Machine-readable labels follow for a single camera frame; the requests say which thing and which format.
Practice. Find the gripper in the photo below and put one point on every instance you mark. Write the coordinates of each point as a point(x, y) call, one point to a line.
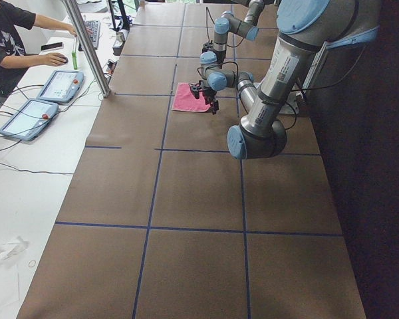
point(209, 96)

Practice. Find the pink and grey towel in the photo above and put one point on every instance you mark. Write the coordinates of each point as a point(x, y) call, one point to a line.
point(185, 101)

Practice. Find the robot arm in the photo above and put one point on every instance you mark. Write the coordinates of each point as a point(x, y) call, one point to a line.
point(228, 23)
point(304, 28)

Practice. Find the person hand on mouse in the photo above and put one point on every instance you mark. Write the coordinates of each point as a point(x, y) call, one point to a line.
point(53, 59)

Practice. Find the orange black connector box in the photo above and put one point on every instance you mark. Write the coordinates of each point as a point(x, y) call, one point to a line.
point(110, 66)

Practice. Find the metal cup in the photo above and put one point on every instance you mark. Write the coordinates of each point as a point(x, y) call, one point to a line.
point(120, 36)

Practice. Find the brown paper table cover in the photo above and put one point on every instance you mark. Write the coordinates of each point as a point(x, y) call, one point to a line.
point(160, 221)

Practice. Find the black keyboard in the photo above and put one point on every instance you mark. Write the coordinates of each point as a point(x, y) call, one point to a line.
point(93, 31)

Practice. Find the far teach pendant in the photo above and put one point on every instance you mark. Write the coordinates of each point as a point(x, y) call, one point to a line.
point(62, 86)

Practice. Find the teach pendant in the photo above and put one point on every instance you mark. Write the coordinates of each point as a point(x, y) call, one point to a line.
point(62, 86)
point(30, 120)

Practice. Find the smartphone on desk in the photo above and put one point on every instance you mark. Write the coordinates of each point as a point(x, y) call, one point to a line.
point(52, 46)

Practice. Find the near teach pendant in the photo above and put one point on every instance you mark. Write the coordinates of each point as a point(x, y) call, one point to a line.
point(30, 120)

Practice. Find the seated person black shirt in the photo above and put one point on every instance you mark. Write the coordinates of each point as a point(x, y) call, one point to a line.
point(14, 60)

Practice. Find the crumpled white tissue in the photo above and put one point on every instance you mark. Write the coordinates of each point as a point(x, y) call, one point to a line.
point(13, 248)

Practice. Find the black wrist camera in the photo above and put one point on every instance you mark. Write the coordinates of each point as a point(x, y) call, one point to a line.
point(208, 46)
point(196, 89)

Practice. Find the white column base plate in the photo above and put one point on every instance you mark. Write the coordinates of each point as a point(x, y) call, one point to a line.
point(291, 106)

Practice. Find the green handled tool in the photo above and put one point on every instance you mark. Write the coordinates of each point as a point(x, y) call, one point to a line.
point(74, 54)

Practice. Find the aluminium frame post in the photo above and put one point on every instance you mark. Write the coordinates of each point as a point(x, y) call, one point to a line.
point(82, 34)

